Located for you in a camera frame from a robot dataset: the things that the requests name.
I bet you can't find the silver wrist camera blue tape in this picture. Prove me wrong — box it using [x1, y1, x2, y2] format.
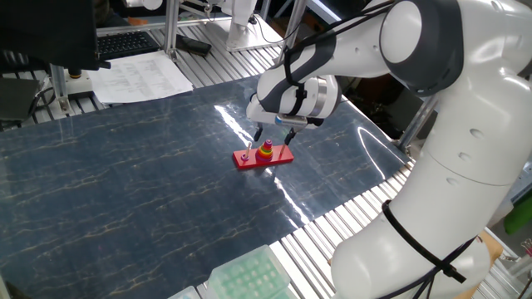
[274, 115, 308, 128]

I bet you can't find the brown cardboard sheet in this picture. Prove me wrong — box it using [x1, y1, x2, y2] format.
[452, 230, 505, 299]

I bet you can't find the short aluminium profile stub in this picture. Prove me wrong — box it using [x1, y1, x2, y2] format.
[48, 64, 71, 115]

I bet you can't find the upright aluminium profile post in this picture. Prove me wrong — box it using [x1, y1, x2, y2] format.
[163, 0, 183, 62]

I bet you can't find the red Hanoi base board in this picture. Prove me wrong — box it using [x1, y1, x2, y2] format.
[232, 145, 295, 171]

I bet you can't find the metal base plate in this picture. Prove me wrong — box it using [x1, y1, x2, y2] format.
[225, 23, 284, 53]

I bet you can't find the black cable tie strap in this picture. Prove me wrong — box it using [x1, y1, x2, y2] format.
[381, 199, 479, 299]

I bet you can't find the green pipette tip box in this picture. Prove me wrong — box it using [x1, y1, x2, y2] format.
[206, 244, 292, 299]

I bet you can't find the black keyboard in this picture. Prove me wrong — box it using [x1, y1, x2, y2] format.
[96, 31, 161, 62]

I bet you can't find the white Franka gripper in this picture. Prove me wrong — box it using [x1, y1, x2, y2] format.
[245, 93, 298, 147]

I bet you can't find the aluminium frame post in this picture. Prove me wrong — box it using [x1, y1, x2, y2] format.
[396, 96, 438, 154]

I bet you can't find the dark blue marble mat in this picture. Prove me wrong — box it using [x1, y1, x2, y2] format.
[0, 74, 412, 299]

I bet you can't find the flat black case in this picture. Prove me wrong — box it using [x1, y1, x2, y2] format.
[174, 33, 213, 58]

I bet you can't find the dark grey flat box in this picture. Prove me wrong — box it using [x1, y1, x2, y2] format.
[0, 76, 42, 125]

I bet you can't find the green sheet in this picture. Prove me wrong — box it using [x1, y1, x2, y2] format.
[504, 194, 532, 237]

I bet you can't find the slanted aluminium profile post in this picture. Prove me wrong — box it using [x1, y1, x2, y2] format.
[277, 0, 309, 63]

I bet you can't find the black velcro strap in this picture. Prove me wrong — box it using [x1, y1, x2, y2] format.
[283, 45, 308, 118]

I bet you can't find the white printed paper sheet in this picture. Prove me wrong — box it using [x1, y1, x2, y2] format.
[86, 50, 195, 105]

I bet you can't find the black monitor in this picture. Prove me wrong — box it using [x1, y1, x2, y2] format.
[0, 0, 112, 72]

